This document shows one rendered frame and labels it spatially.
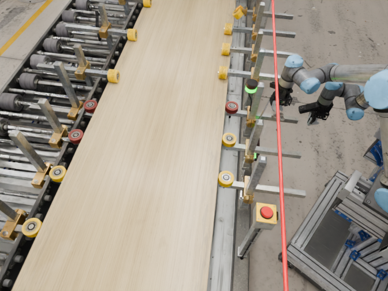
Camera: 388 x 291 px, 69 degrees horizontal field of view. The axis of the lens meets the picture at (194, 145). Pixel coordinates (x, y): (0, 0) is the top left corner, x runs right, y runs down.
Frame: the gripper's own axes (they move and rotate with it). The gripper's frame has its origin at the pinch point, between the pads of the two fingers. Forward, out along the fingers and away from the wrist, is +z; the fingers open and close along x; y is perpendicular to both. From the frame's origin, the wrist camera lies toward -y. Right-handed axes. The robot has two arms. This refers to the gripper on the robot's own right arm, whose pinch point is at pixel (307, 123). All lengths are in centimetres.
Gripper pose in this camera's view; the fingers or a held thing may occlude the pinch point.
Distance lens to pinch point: 189.2
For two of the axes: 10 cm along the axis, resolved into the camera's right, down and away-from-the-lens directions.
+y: 9.9, 1.3, -0.6
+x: 1.4, -8.0, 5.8
